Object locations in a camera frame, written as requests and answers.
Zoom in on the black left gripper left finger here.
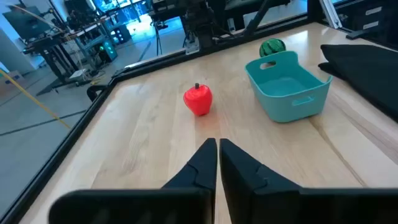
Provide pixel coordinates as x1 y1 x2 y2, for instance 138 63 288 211
48 138 218 224

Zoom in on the black folded cloth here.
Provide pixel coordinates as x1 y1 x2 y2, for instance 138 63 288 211
317 44 398 122

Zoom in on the black desk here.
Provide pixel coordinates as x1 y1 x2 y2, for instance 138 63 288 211
149 0 293 32

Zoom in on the teal plastic bin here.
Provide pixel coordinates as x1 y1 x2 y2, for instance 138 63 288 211
244 50 333 123

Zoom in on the cardboard box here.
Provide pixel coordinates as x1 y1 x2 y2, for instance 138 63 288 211
0 70 25 94

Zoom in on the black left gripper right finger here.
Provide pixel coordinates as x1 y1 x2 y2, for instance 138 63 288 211
219 138 398 224

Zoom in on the yellow floor cable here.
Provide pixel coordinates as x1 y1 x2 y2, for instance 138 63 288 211
0 68 72 129

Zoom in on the toy watermelon ball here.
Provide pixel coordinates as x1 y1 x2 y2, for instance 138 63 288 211
259 37 287 66

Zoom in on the black drawer cabinet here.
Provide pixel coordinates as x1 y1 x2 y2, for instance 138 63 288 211
337 0 398 47

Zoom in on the silver aluminium extrusion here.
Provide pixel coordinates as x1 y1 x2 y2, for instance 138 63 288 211
318 0 343 30

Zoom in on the black curved cable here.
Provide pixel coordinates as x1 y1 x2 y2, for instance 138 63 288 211
86 84 108 103

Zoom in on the black tripod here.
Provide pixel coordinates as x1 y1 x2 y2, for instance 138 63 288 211
152 20 165 57

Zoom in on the cluttered black workbench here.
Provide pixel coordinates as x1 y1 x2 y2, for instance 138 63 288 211
23 14 133 94

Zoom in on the black aluminium table frame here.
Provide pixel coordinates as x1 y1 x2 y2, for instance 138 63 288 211
0 0 398 224

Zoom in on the white floor device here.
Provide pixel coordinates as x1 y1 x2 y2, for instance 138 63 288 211
68 68 88 83

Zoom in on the dark monitor screen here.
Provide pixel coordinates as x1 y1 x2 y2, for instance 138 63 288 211
2 3 53 41

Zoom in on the green-lit computer tower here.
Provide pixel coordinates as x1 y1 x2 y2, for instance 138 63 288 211
98 39 119 62

